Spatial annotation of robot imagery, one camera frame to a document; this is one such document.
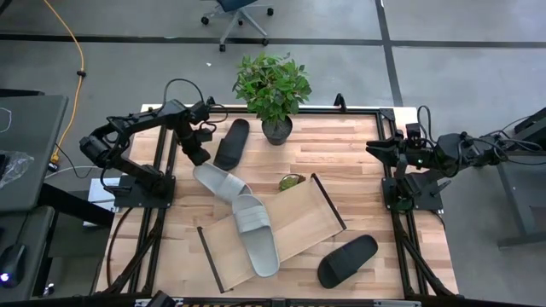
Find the leafy tree in black pot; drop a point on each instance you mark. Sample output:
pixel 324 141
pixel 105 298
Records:
pixel 273 85

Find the black clamp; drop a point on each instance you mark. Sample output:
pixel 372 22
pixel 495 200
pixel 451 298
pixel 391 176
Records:
pixel 340 102

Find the grey side table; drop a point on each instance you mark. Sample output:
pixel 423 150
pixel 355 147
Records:
pixel 524 200

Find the black computer mouse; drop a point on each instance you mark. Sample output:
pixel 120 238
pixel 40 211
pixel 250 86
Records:
pixel 12 264

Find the grey slide sandal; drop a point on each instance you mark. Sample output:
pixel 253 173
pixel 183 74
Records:
pixel 256 239
pixel 217 181

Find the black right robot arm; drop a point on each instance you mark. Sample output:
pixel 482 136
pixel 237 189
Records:
pixel 452 155

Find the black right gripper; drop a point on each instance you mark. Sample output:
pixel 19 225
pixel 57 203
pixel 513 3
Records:
pixel 414 153

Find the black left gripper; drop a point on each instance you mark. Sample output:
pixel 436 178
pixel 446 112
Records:
pixel 192 136

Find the succulents in black pot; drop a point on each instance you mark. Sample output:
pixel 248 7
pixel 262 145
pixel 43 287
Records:
pixel 290 182

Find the black desk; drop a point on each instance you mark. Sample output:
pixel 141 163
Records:
pixel 25 230
pixel 25 149

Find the black aluminium table frame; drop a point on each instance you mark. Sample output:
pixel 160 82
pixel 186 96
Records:
pixel 320 111

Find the black cylindrical device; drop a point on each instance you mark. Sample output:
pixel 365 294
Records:
pixel 160 300

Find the clear plastic bag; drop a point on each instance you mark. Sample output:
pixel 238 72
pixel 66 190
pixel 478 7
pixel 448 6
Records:
pixel 13 164

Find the blue office chair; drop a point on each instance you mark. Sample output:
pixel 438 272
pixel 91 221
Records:
pixel 239 13

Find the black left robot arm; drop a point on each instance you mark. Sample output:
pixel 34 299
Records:
pixel 141 119

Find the black slide sandal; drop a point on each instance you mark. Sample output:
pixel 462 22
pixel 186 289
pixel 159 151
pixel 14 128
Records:
pixel 347 260
pixel 232 145

